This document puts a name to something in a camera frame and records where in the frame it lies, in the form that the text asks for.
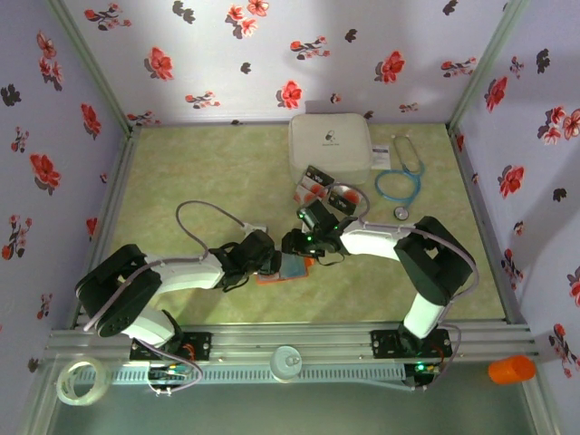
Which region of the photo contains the orange card holder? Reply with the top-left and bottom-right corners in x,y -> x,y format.
255,252 -> 314,286

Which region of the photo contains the black VIP credit card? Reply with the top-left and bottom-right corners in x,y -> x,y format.
304,165 -> 335,186
326,190 -> 358,215

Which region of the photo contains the small white wipe packet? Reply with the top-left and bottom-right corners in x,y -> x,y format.
371,142 -> 391,171

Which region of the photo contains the white square box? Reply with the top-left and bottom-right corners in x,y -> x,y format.
288,112 -> 373,185

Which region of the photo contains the blue stethoscope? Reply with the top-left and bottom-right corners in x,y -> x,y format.
373,133 -> 427,222

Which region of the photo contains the green circuit board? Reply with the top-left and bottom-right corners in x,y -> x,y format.
405,360 -> 443,392
149,364 -> 191,382

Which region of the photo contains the clear tape roll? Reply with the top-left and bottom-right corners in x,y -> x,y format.
56,356 -> 111,407

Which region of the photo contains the wide aluminium base rail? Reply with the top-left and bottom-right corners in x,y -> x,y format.
43,320 -> 541,366

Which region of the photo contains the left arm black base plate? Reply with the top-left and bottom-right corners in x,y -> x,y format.
130,332 -> 214,363

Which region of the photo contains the white slotted cable duct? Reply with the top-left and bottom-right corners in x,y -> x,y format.
111,364 -> 407,386

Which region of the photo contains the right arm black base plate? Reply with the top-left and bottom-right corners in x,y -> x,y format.
370,329 -> 453,362

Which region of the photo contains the aluminium side rail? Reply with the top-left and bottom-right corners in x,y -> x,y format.
447,124 -> 532,326
70,126 -> 142,332

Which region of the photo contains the aluminium frame post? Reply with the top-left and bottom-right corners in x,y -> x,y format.
44,0 -> 141,137
15,360 -> 63,435
519,357 -> 562,435
447,0 -> 530,132

